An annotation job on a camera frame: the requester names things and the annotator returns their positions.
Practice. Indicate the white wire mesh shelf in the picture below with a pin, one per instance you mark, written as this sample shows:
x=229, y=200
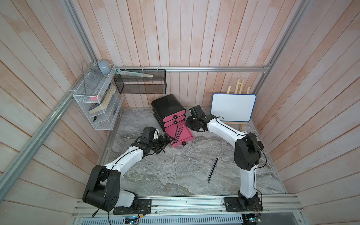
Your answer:
x=93, y=83

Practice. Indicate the pink bottom drawer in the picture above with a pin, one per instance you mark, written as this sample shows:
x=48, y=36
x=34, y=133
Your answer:
x=185, y=137

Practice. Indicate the black drawer cabinet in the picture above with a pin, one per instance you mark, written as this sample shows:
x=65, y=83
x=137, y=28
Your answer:
x=165, y=106

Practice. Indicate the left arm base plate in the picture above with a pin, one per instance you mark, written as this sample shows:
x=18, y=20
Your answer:
x=140, y=206

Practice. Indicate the grey computer mouse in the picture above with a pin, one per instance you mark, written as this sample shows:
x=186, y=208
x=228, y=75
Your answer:
x=104, y=67

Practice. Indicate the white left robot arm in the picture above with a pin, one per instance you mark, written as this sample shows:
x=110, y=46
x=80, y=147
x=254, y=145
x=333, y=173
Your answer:
x=103, y=187

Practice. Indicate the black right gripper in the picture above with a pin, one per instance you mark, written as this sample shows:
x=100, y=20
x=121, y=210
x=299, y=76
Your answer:
x=189, y=118

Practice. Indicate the wooden easel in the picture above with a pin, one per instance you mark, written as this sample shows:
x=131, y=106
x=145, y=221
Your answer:
x=239, y=88

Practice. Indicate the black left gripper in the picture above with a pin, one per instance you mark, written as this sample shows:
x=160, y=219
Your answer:
x=163, y=143

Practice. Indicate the white board with blue frame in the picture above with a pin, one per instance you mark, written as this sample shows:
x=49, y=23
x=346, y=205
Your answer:
x=233, y=107

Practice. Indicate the book on shelf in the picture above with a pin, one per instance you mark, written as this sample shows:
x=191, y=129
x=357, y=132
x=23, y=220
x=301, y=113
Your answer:
x=104, y=102

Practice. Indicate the black wire mesh basket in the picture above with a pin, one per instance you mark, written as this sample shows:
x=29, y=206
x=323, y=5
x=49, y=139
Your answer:
x=137, y=85

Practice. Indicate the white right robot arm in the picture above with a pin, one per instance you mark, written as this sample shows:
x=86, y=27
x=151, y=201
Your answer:
x=247, y=151

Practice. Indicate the black pencil bundle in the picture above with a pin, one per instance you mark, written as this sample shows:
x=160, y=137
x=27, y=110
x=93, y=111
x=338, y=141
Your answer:
x=212, y=169

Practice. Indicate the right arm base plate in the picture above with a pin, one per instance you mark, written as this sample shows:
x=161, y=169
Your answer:
x=242, y=204

